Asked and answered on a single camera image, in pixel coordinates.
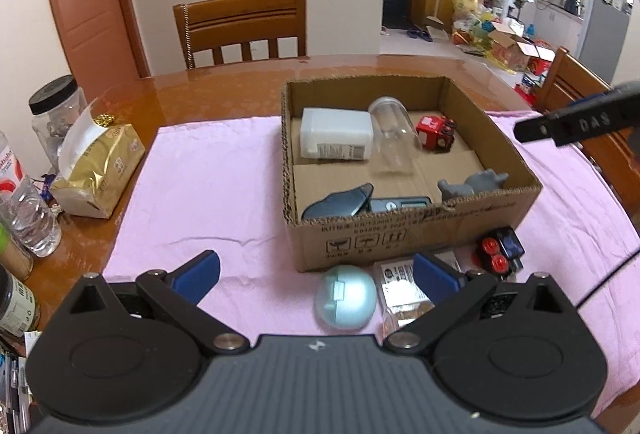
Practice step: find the clear plastic jar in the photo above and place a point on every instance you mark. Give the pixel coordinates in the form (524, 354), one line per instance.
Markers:
(395, 142)

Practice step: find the wooden chair right side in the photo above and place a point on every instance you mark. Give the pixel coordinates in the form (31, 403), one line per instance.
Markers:
(617, 154)

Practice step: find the grey cat toy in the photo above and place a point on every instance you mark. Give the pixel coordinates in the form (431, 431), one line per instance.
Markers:
(486, 181)

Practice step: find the bottle of yellow capsules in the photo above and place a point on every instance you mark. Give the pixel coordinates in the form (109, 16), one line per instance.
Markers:
(397, 317)

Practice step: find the blue toy train car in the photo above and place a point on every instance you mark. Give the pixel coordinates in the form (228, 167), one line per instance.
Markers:
(499, 252)

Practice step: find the light blue earbud case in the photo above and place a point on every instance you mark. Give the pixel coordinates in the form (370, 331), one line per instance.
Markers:
(346, 298)

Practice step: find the pink towel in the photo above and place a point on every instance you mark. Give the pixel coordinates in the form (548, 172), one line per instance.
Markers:
(218, 186)

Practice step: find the labelled plastic pack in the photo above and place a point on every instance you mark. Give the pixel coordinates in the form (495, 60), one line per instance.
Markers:
(397, 290)

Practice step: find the red toy train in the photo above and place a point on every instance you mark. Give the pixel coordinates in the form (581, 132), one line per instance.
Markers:
(436, 133)

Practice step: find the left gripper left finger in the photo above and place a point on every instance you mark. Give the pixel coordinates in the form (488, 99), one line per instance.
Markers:
(174, 297)

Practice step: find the black-lidded clear jar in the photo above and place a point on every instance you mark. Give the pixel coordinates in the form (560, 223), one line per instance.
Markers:
(55, 107)

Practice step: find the wooden chair far side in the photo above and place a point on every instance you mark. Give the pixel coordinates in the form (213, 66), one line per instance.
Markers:
(211, 25)

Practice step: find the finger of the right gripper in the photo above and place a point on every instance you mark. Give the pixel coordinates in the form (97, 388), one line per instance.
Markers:
(628, 91)
(565, 126)

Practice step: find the cardboard box on floor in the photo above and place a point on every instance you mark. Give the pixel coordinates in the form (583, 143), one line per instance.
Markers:
(515, 52)

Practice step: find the white plastic container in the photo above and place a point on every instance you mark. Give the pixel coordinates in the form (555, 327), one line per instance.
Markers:
(336, 134)

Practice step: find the gold tissue pack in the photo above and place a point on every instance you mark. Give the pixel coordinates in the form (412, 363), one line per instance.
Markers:
(97, 159)

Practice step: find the grey refrigerator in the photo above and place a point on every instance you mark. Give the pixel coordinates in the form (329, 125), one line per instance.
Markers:
(601, 39)

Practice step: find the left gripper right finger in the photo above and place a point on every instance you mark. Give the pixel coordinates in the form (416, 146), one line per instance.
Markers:
(455, 296)

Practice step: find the water bottle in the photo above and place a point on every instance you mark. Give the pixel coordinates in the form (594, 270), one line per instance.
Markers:
(23, 210)

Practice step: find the wooden chair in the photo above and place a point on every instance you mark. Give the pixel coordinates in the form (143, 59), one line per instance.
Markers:
(211, 25)
(617, 154)

